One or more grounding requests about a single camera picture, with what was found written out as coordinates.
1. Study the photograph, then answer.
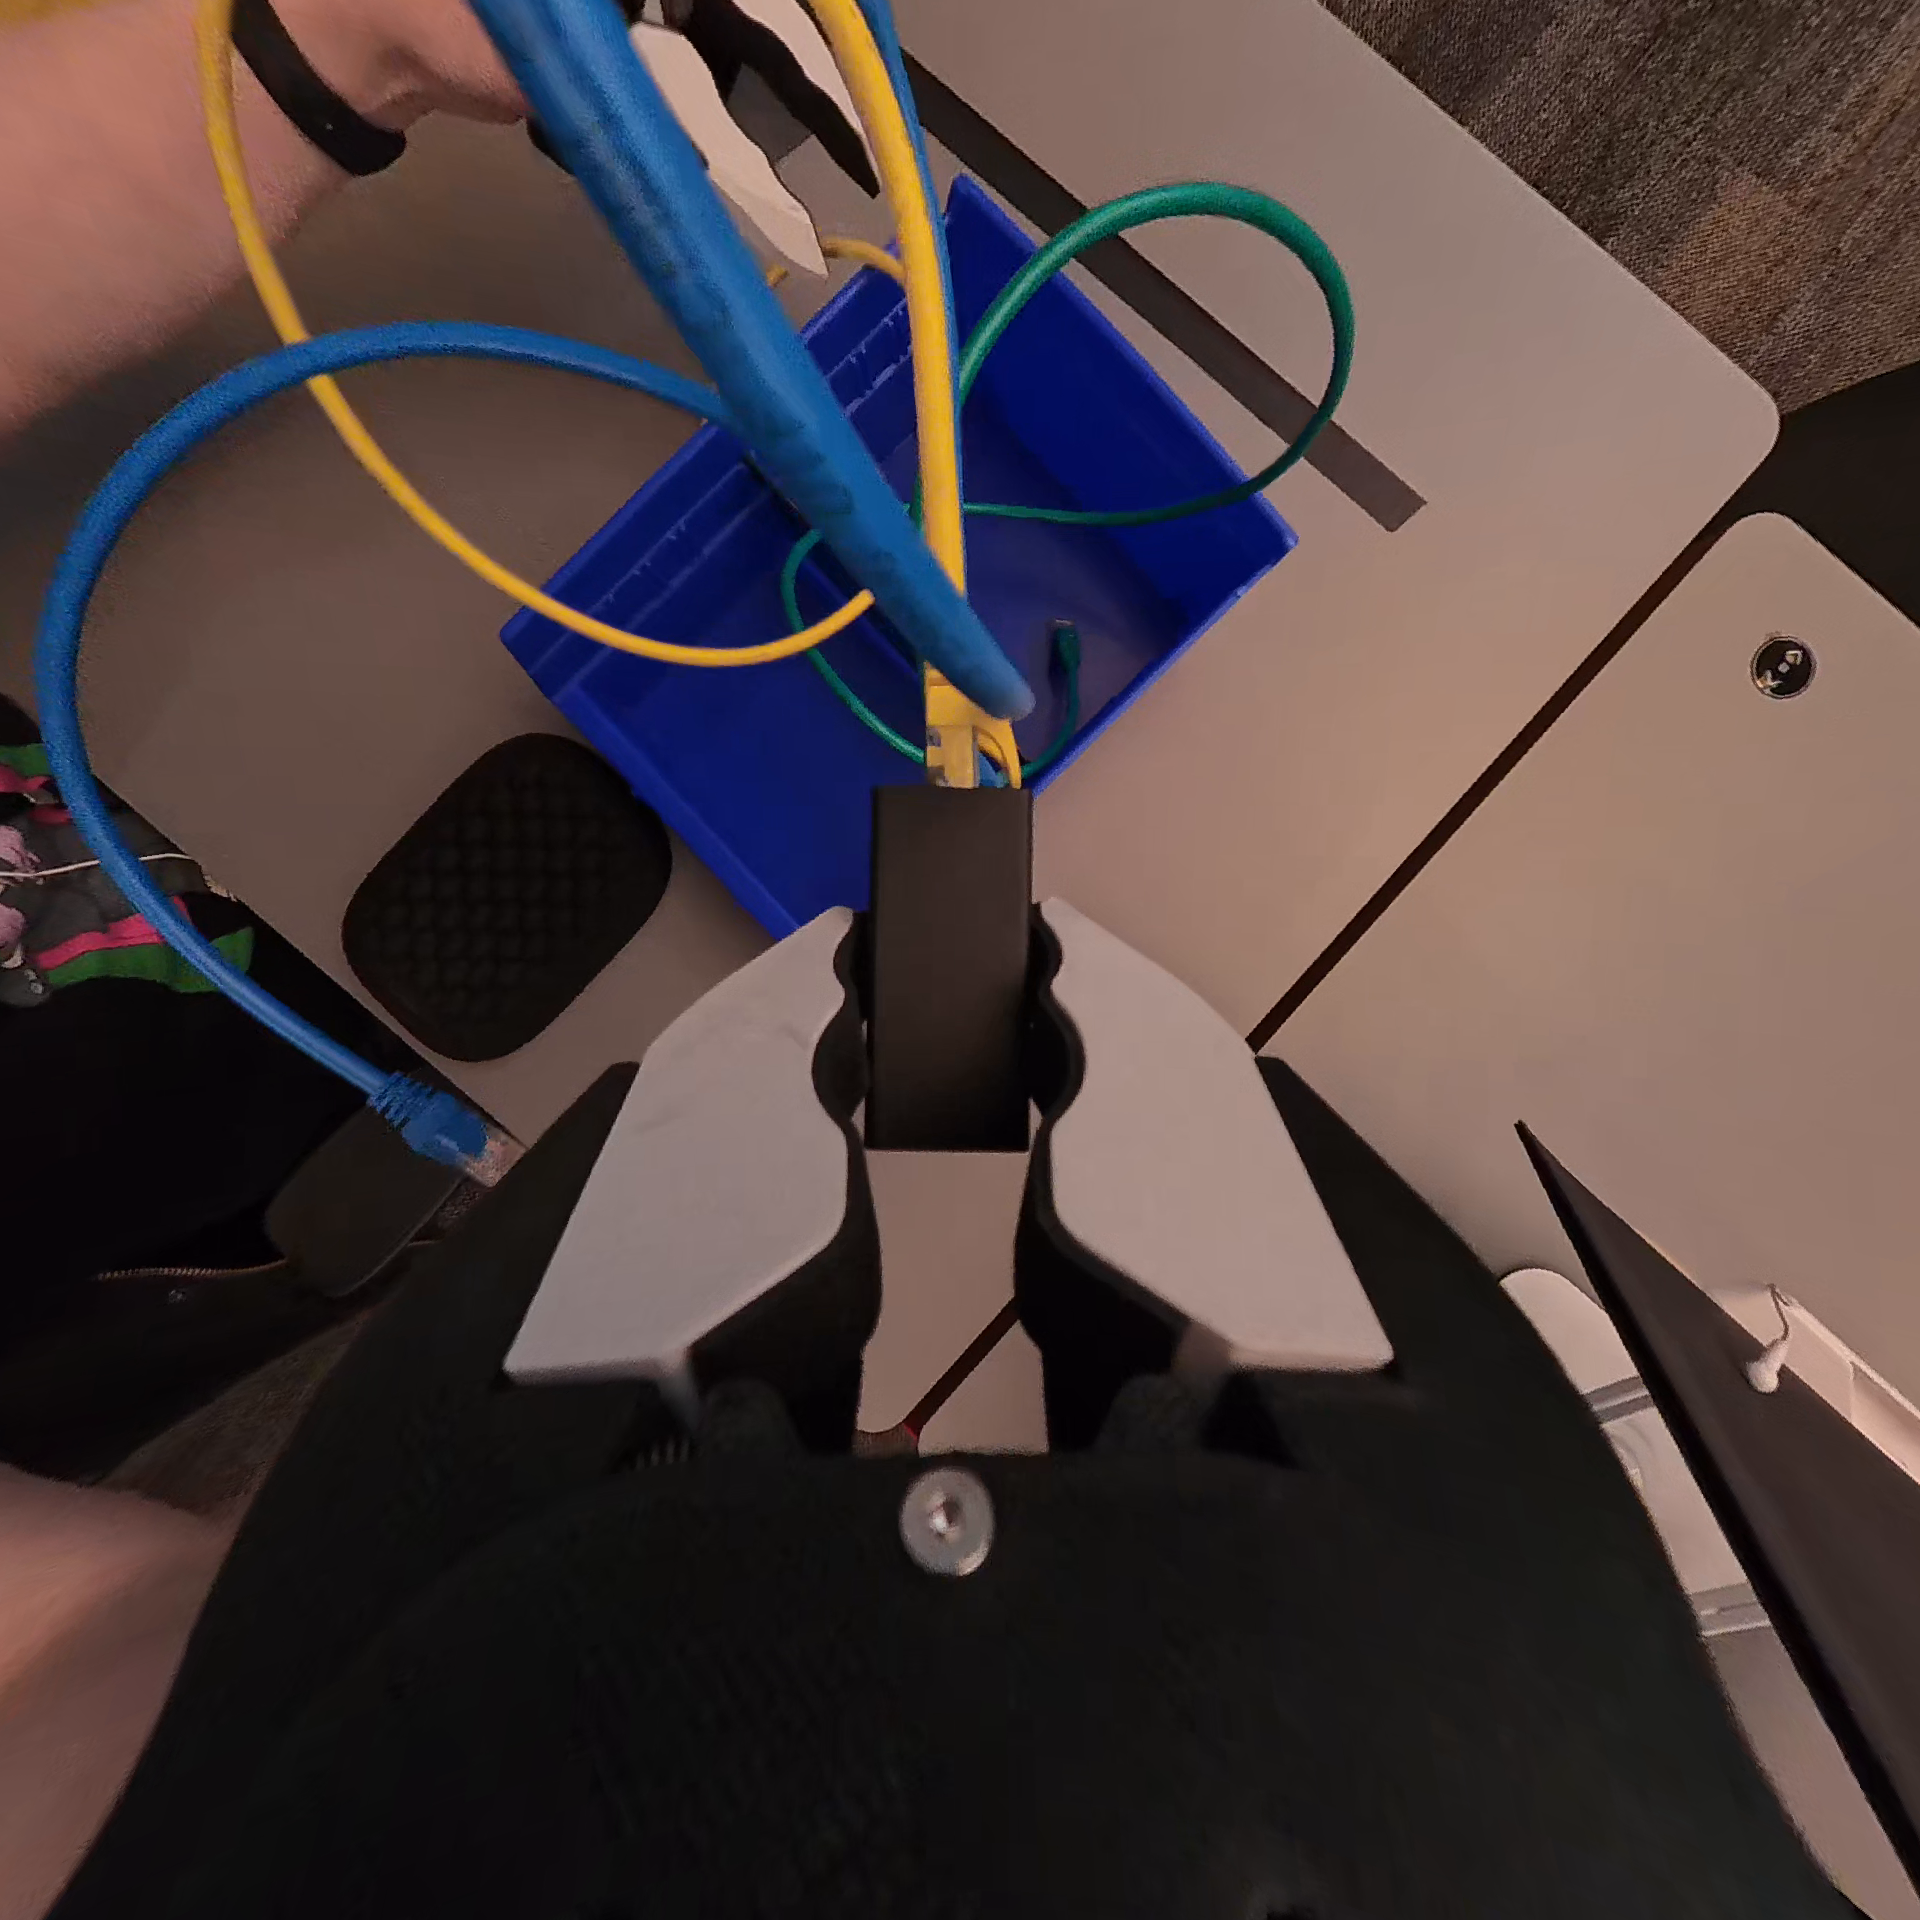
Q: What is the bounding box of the green ethernet cable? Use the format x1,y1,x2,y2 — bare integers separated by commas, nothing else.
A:
781,177,1361,766

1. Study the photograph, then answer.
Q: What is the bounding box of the person's left hand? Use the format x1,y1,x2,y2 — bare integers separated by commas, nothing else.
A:
351,0,531,128

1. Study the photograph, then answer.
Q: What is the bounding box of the black network switch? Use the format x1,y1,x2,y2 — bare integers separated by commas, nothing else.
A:
869,792,1038,1149

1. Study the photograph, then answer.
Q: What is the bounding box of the blue plastic bin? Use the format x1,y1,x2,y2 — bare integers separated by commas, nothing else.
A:
505,174,1302,937

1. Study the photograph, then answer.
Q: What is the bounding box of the black mesh wrist rest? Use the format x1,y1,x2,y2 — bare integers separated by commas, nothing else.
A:
343,733,673,1068

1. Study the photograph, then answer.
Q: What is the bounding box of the person's bare leg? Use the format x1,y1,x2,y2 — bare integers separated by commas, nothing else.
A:
0,1462,235,1908

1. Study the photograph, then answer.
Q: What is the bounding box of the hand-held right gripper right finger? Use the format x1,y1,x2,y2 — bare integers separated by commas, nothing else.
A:
1014,898,1394,1373

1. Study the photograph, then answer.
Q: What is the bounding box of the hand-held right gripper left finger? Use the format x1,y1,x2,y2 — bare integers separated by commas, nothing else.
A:
505,901,873,1383

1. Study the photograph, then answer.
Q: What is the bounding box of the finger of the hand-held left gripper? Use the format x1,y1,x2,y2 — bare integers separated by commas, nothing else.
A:
706,0,885,201
630,24,833,277

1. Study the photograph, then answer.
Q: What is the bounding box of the yellow ethernet cable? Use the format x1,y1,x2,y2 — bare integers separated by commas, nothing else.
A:
194,0,1029,792

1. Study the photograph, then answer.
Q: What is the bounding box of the black wristband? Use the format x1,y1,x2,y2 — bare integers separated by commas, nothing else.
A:
235,0,415,177

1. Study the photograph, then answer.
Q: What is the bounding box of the person's left forearm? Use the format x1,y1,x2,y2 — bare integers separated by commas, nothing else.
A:
0,0,358,428

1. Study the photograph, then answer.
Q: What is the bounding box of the black chair armrest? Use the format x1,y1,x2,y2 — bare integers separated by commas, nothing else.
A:
273,1106,471,1302

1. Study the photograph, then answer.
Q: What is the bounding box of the blue ethernet cable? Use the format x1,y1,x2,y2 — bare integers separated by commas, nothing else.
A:
36,0,1038,1189

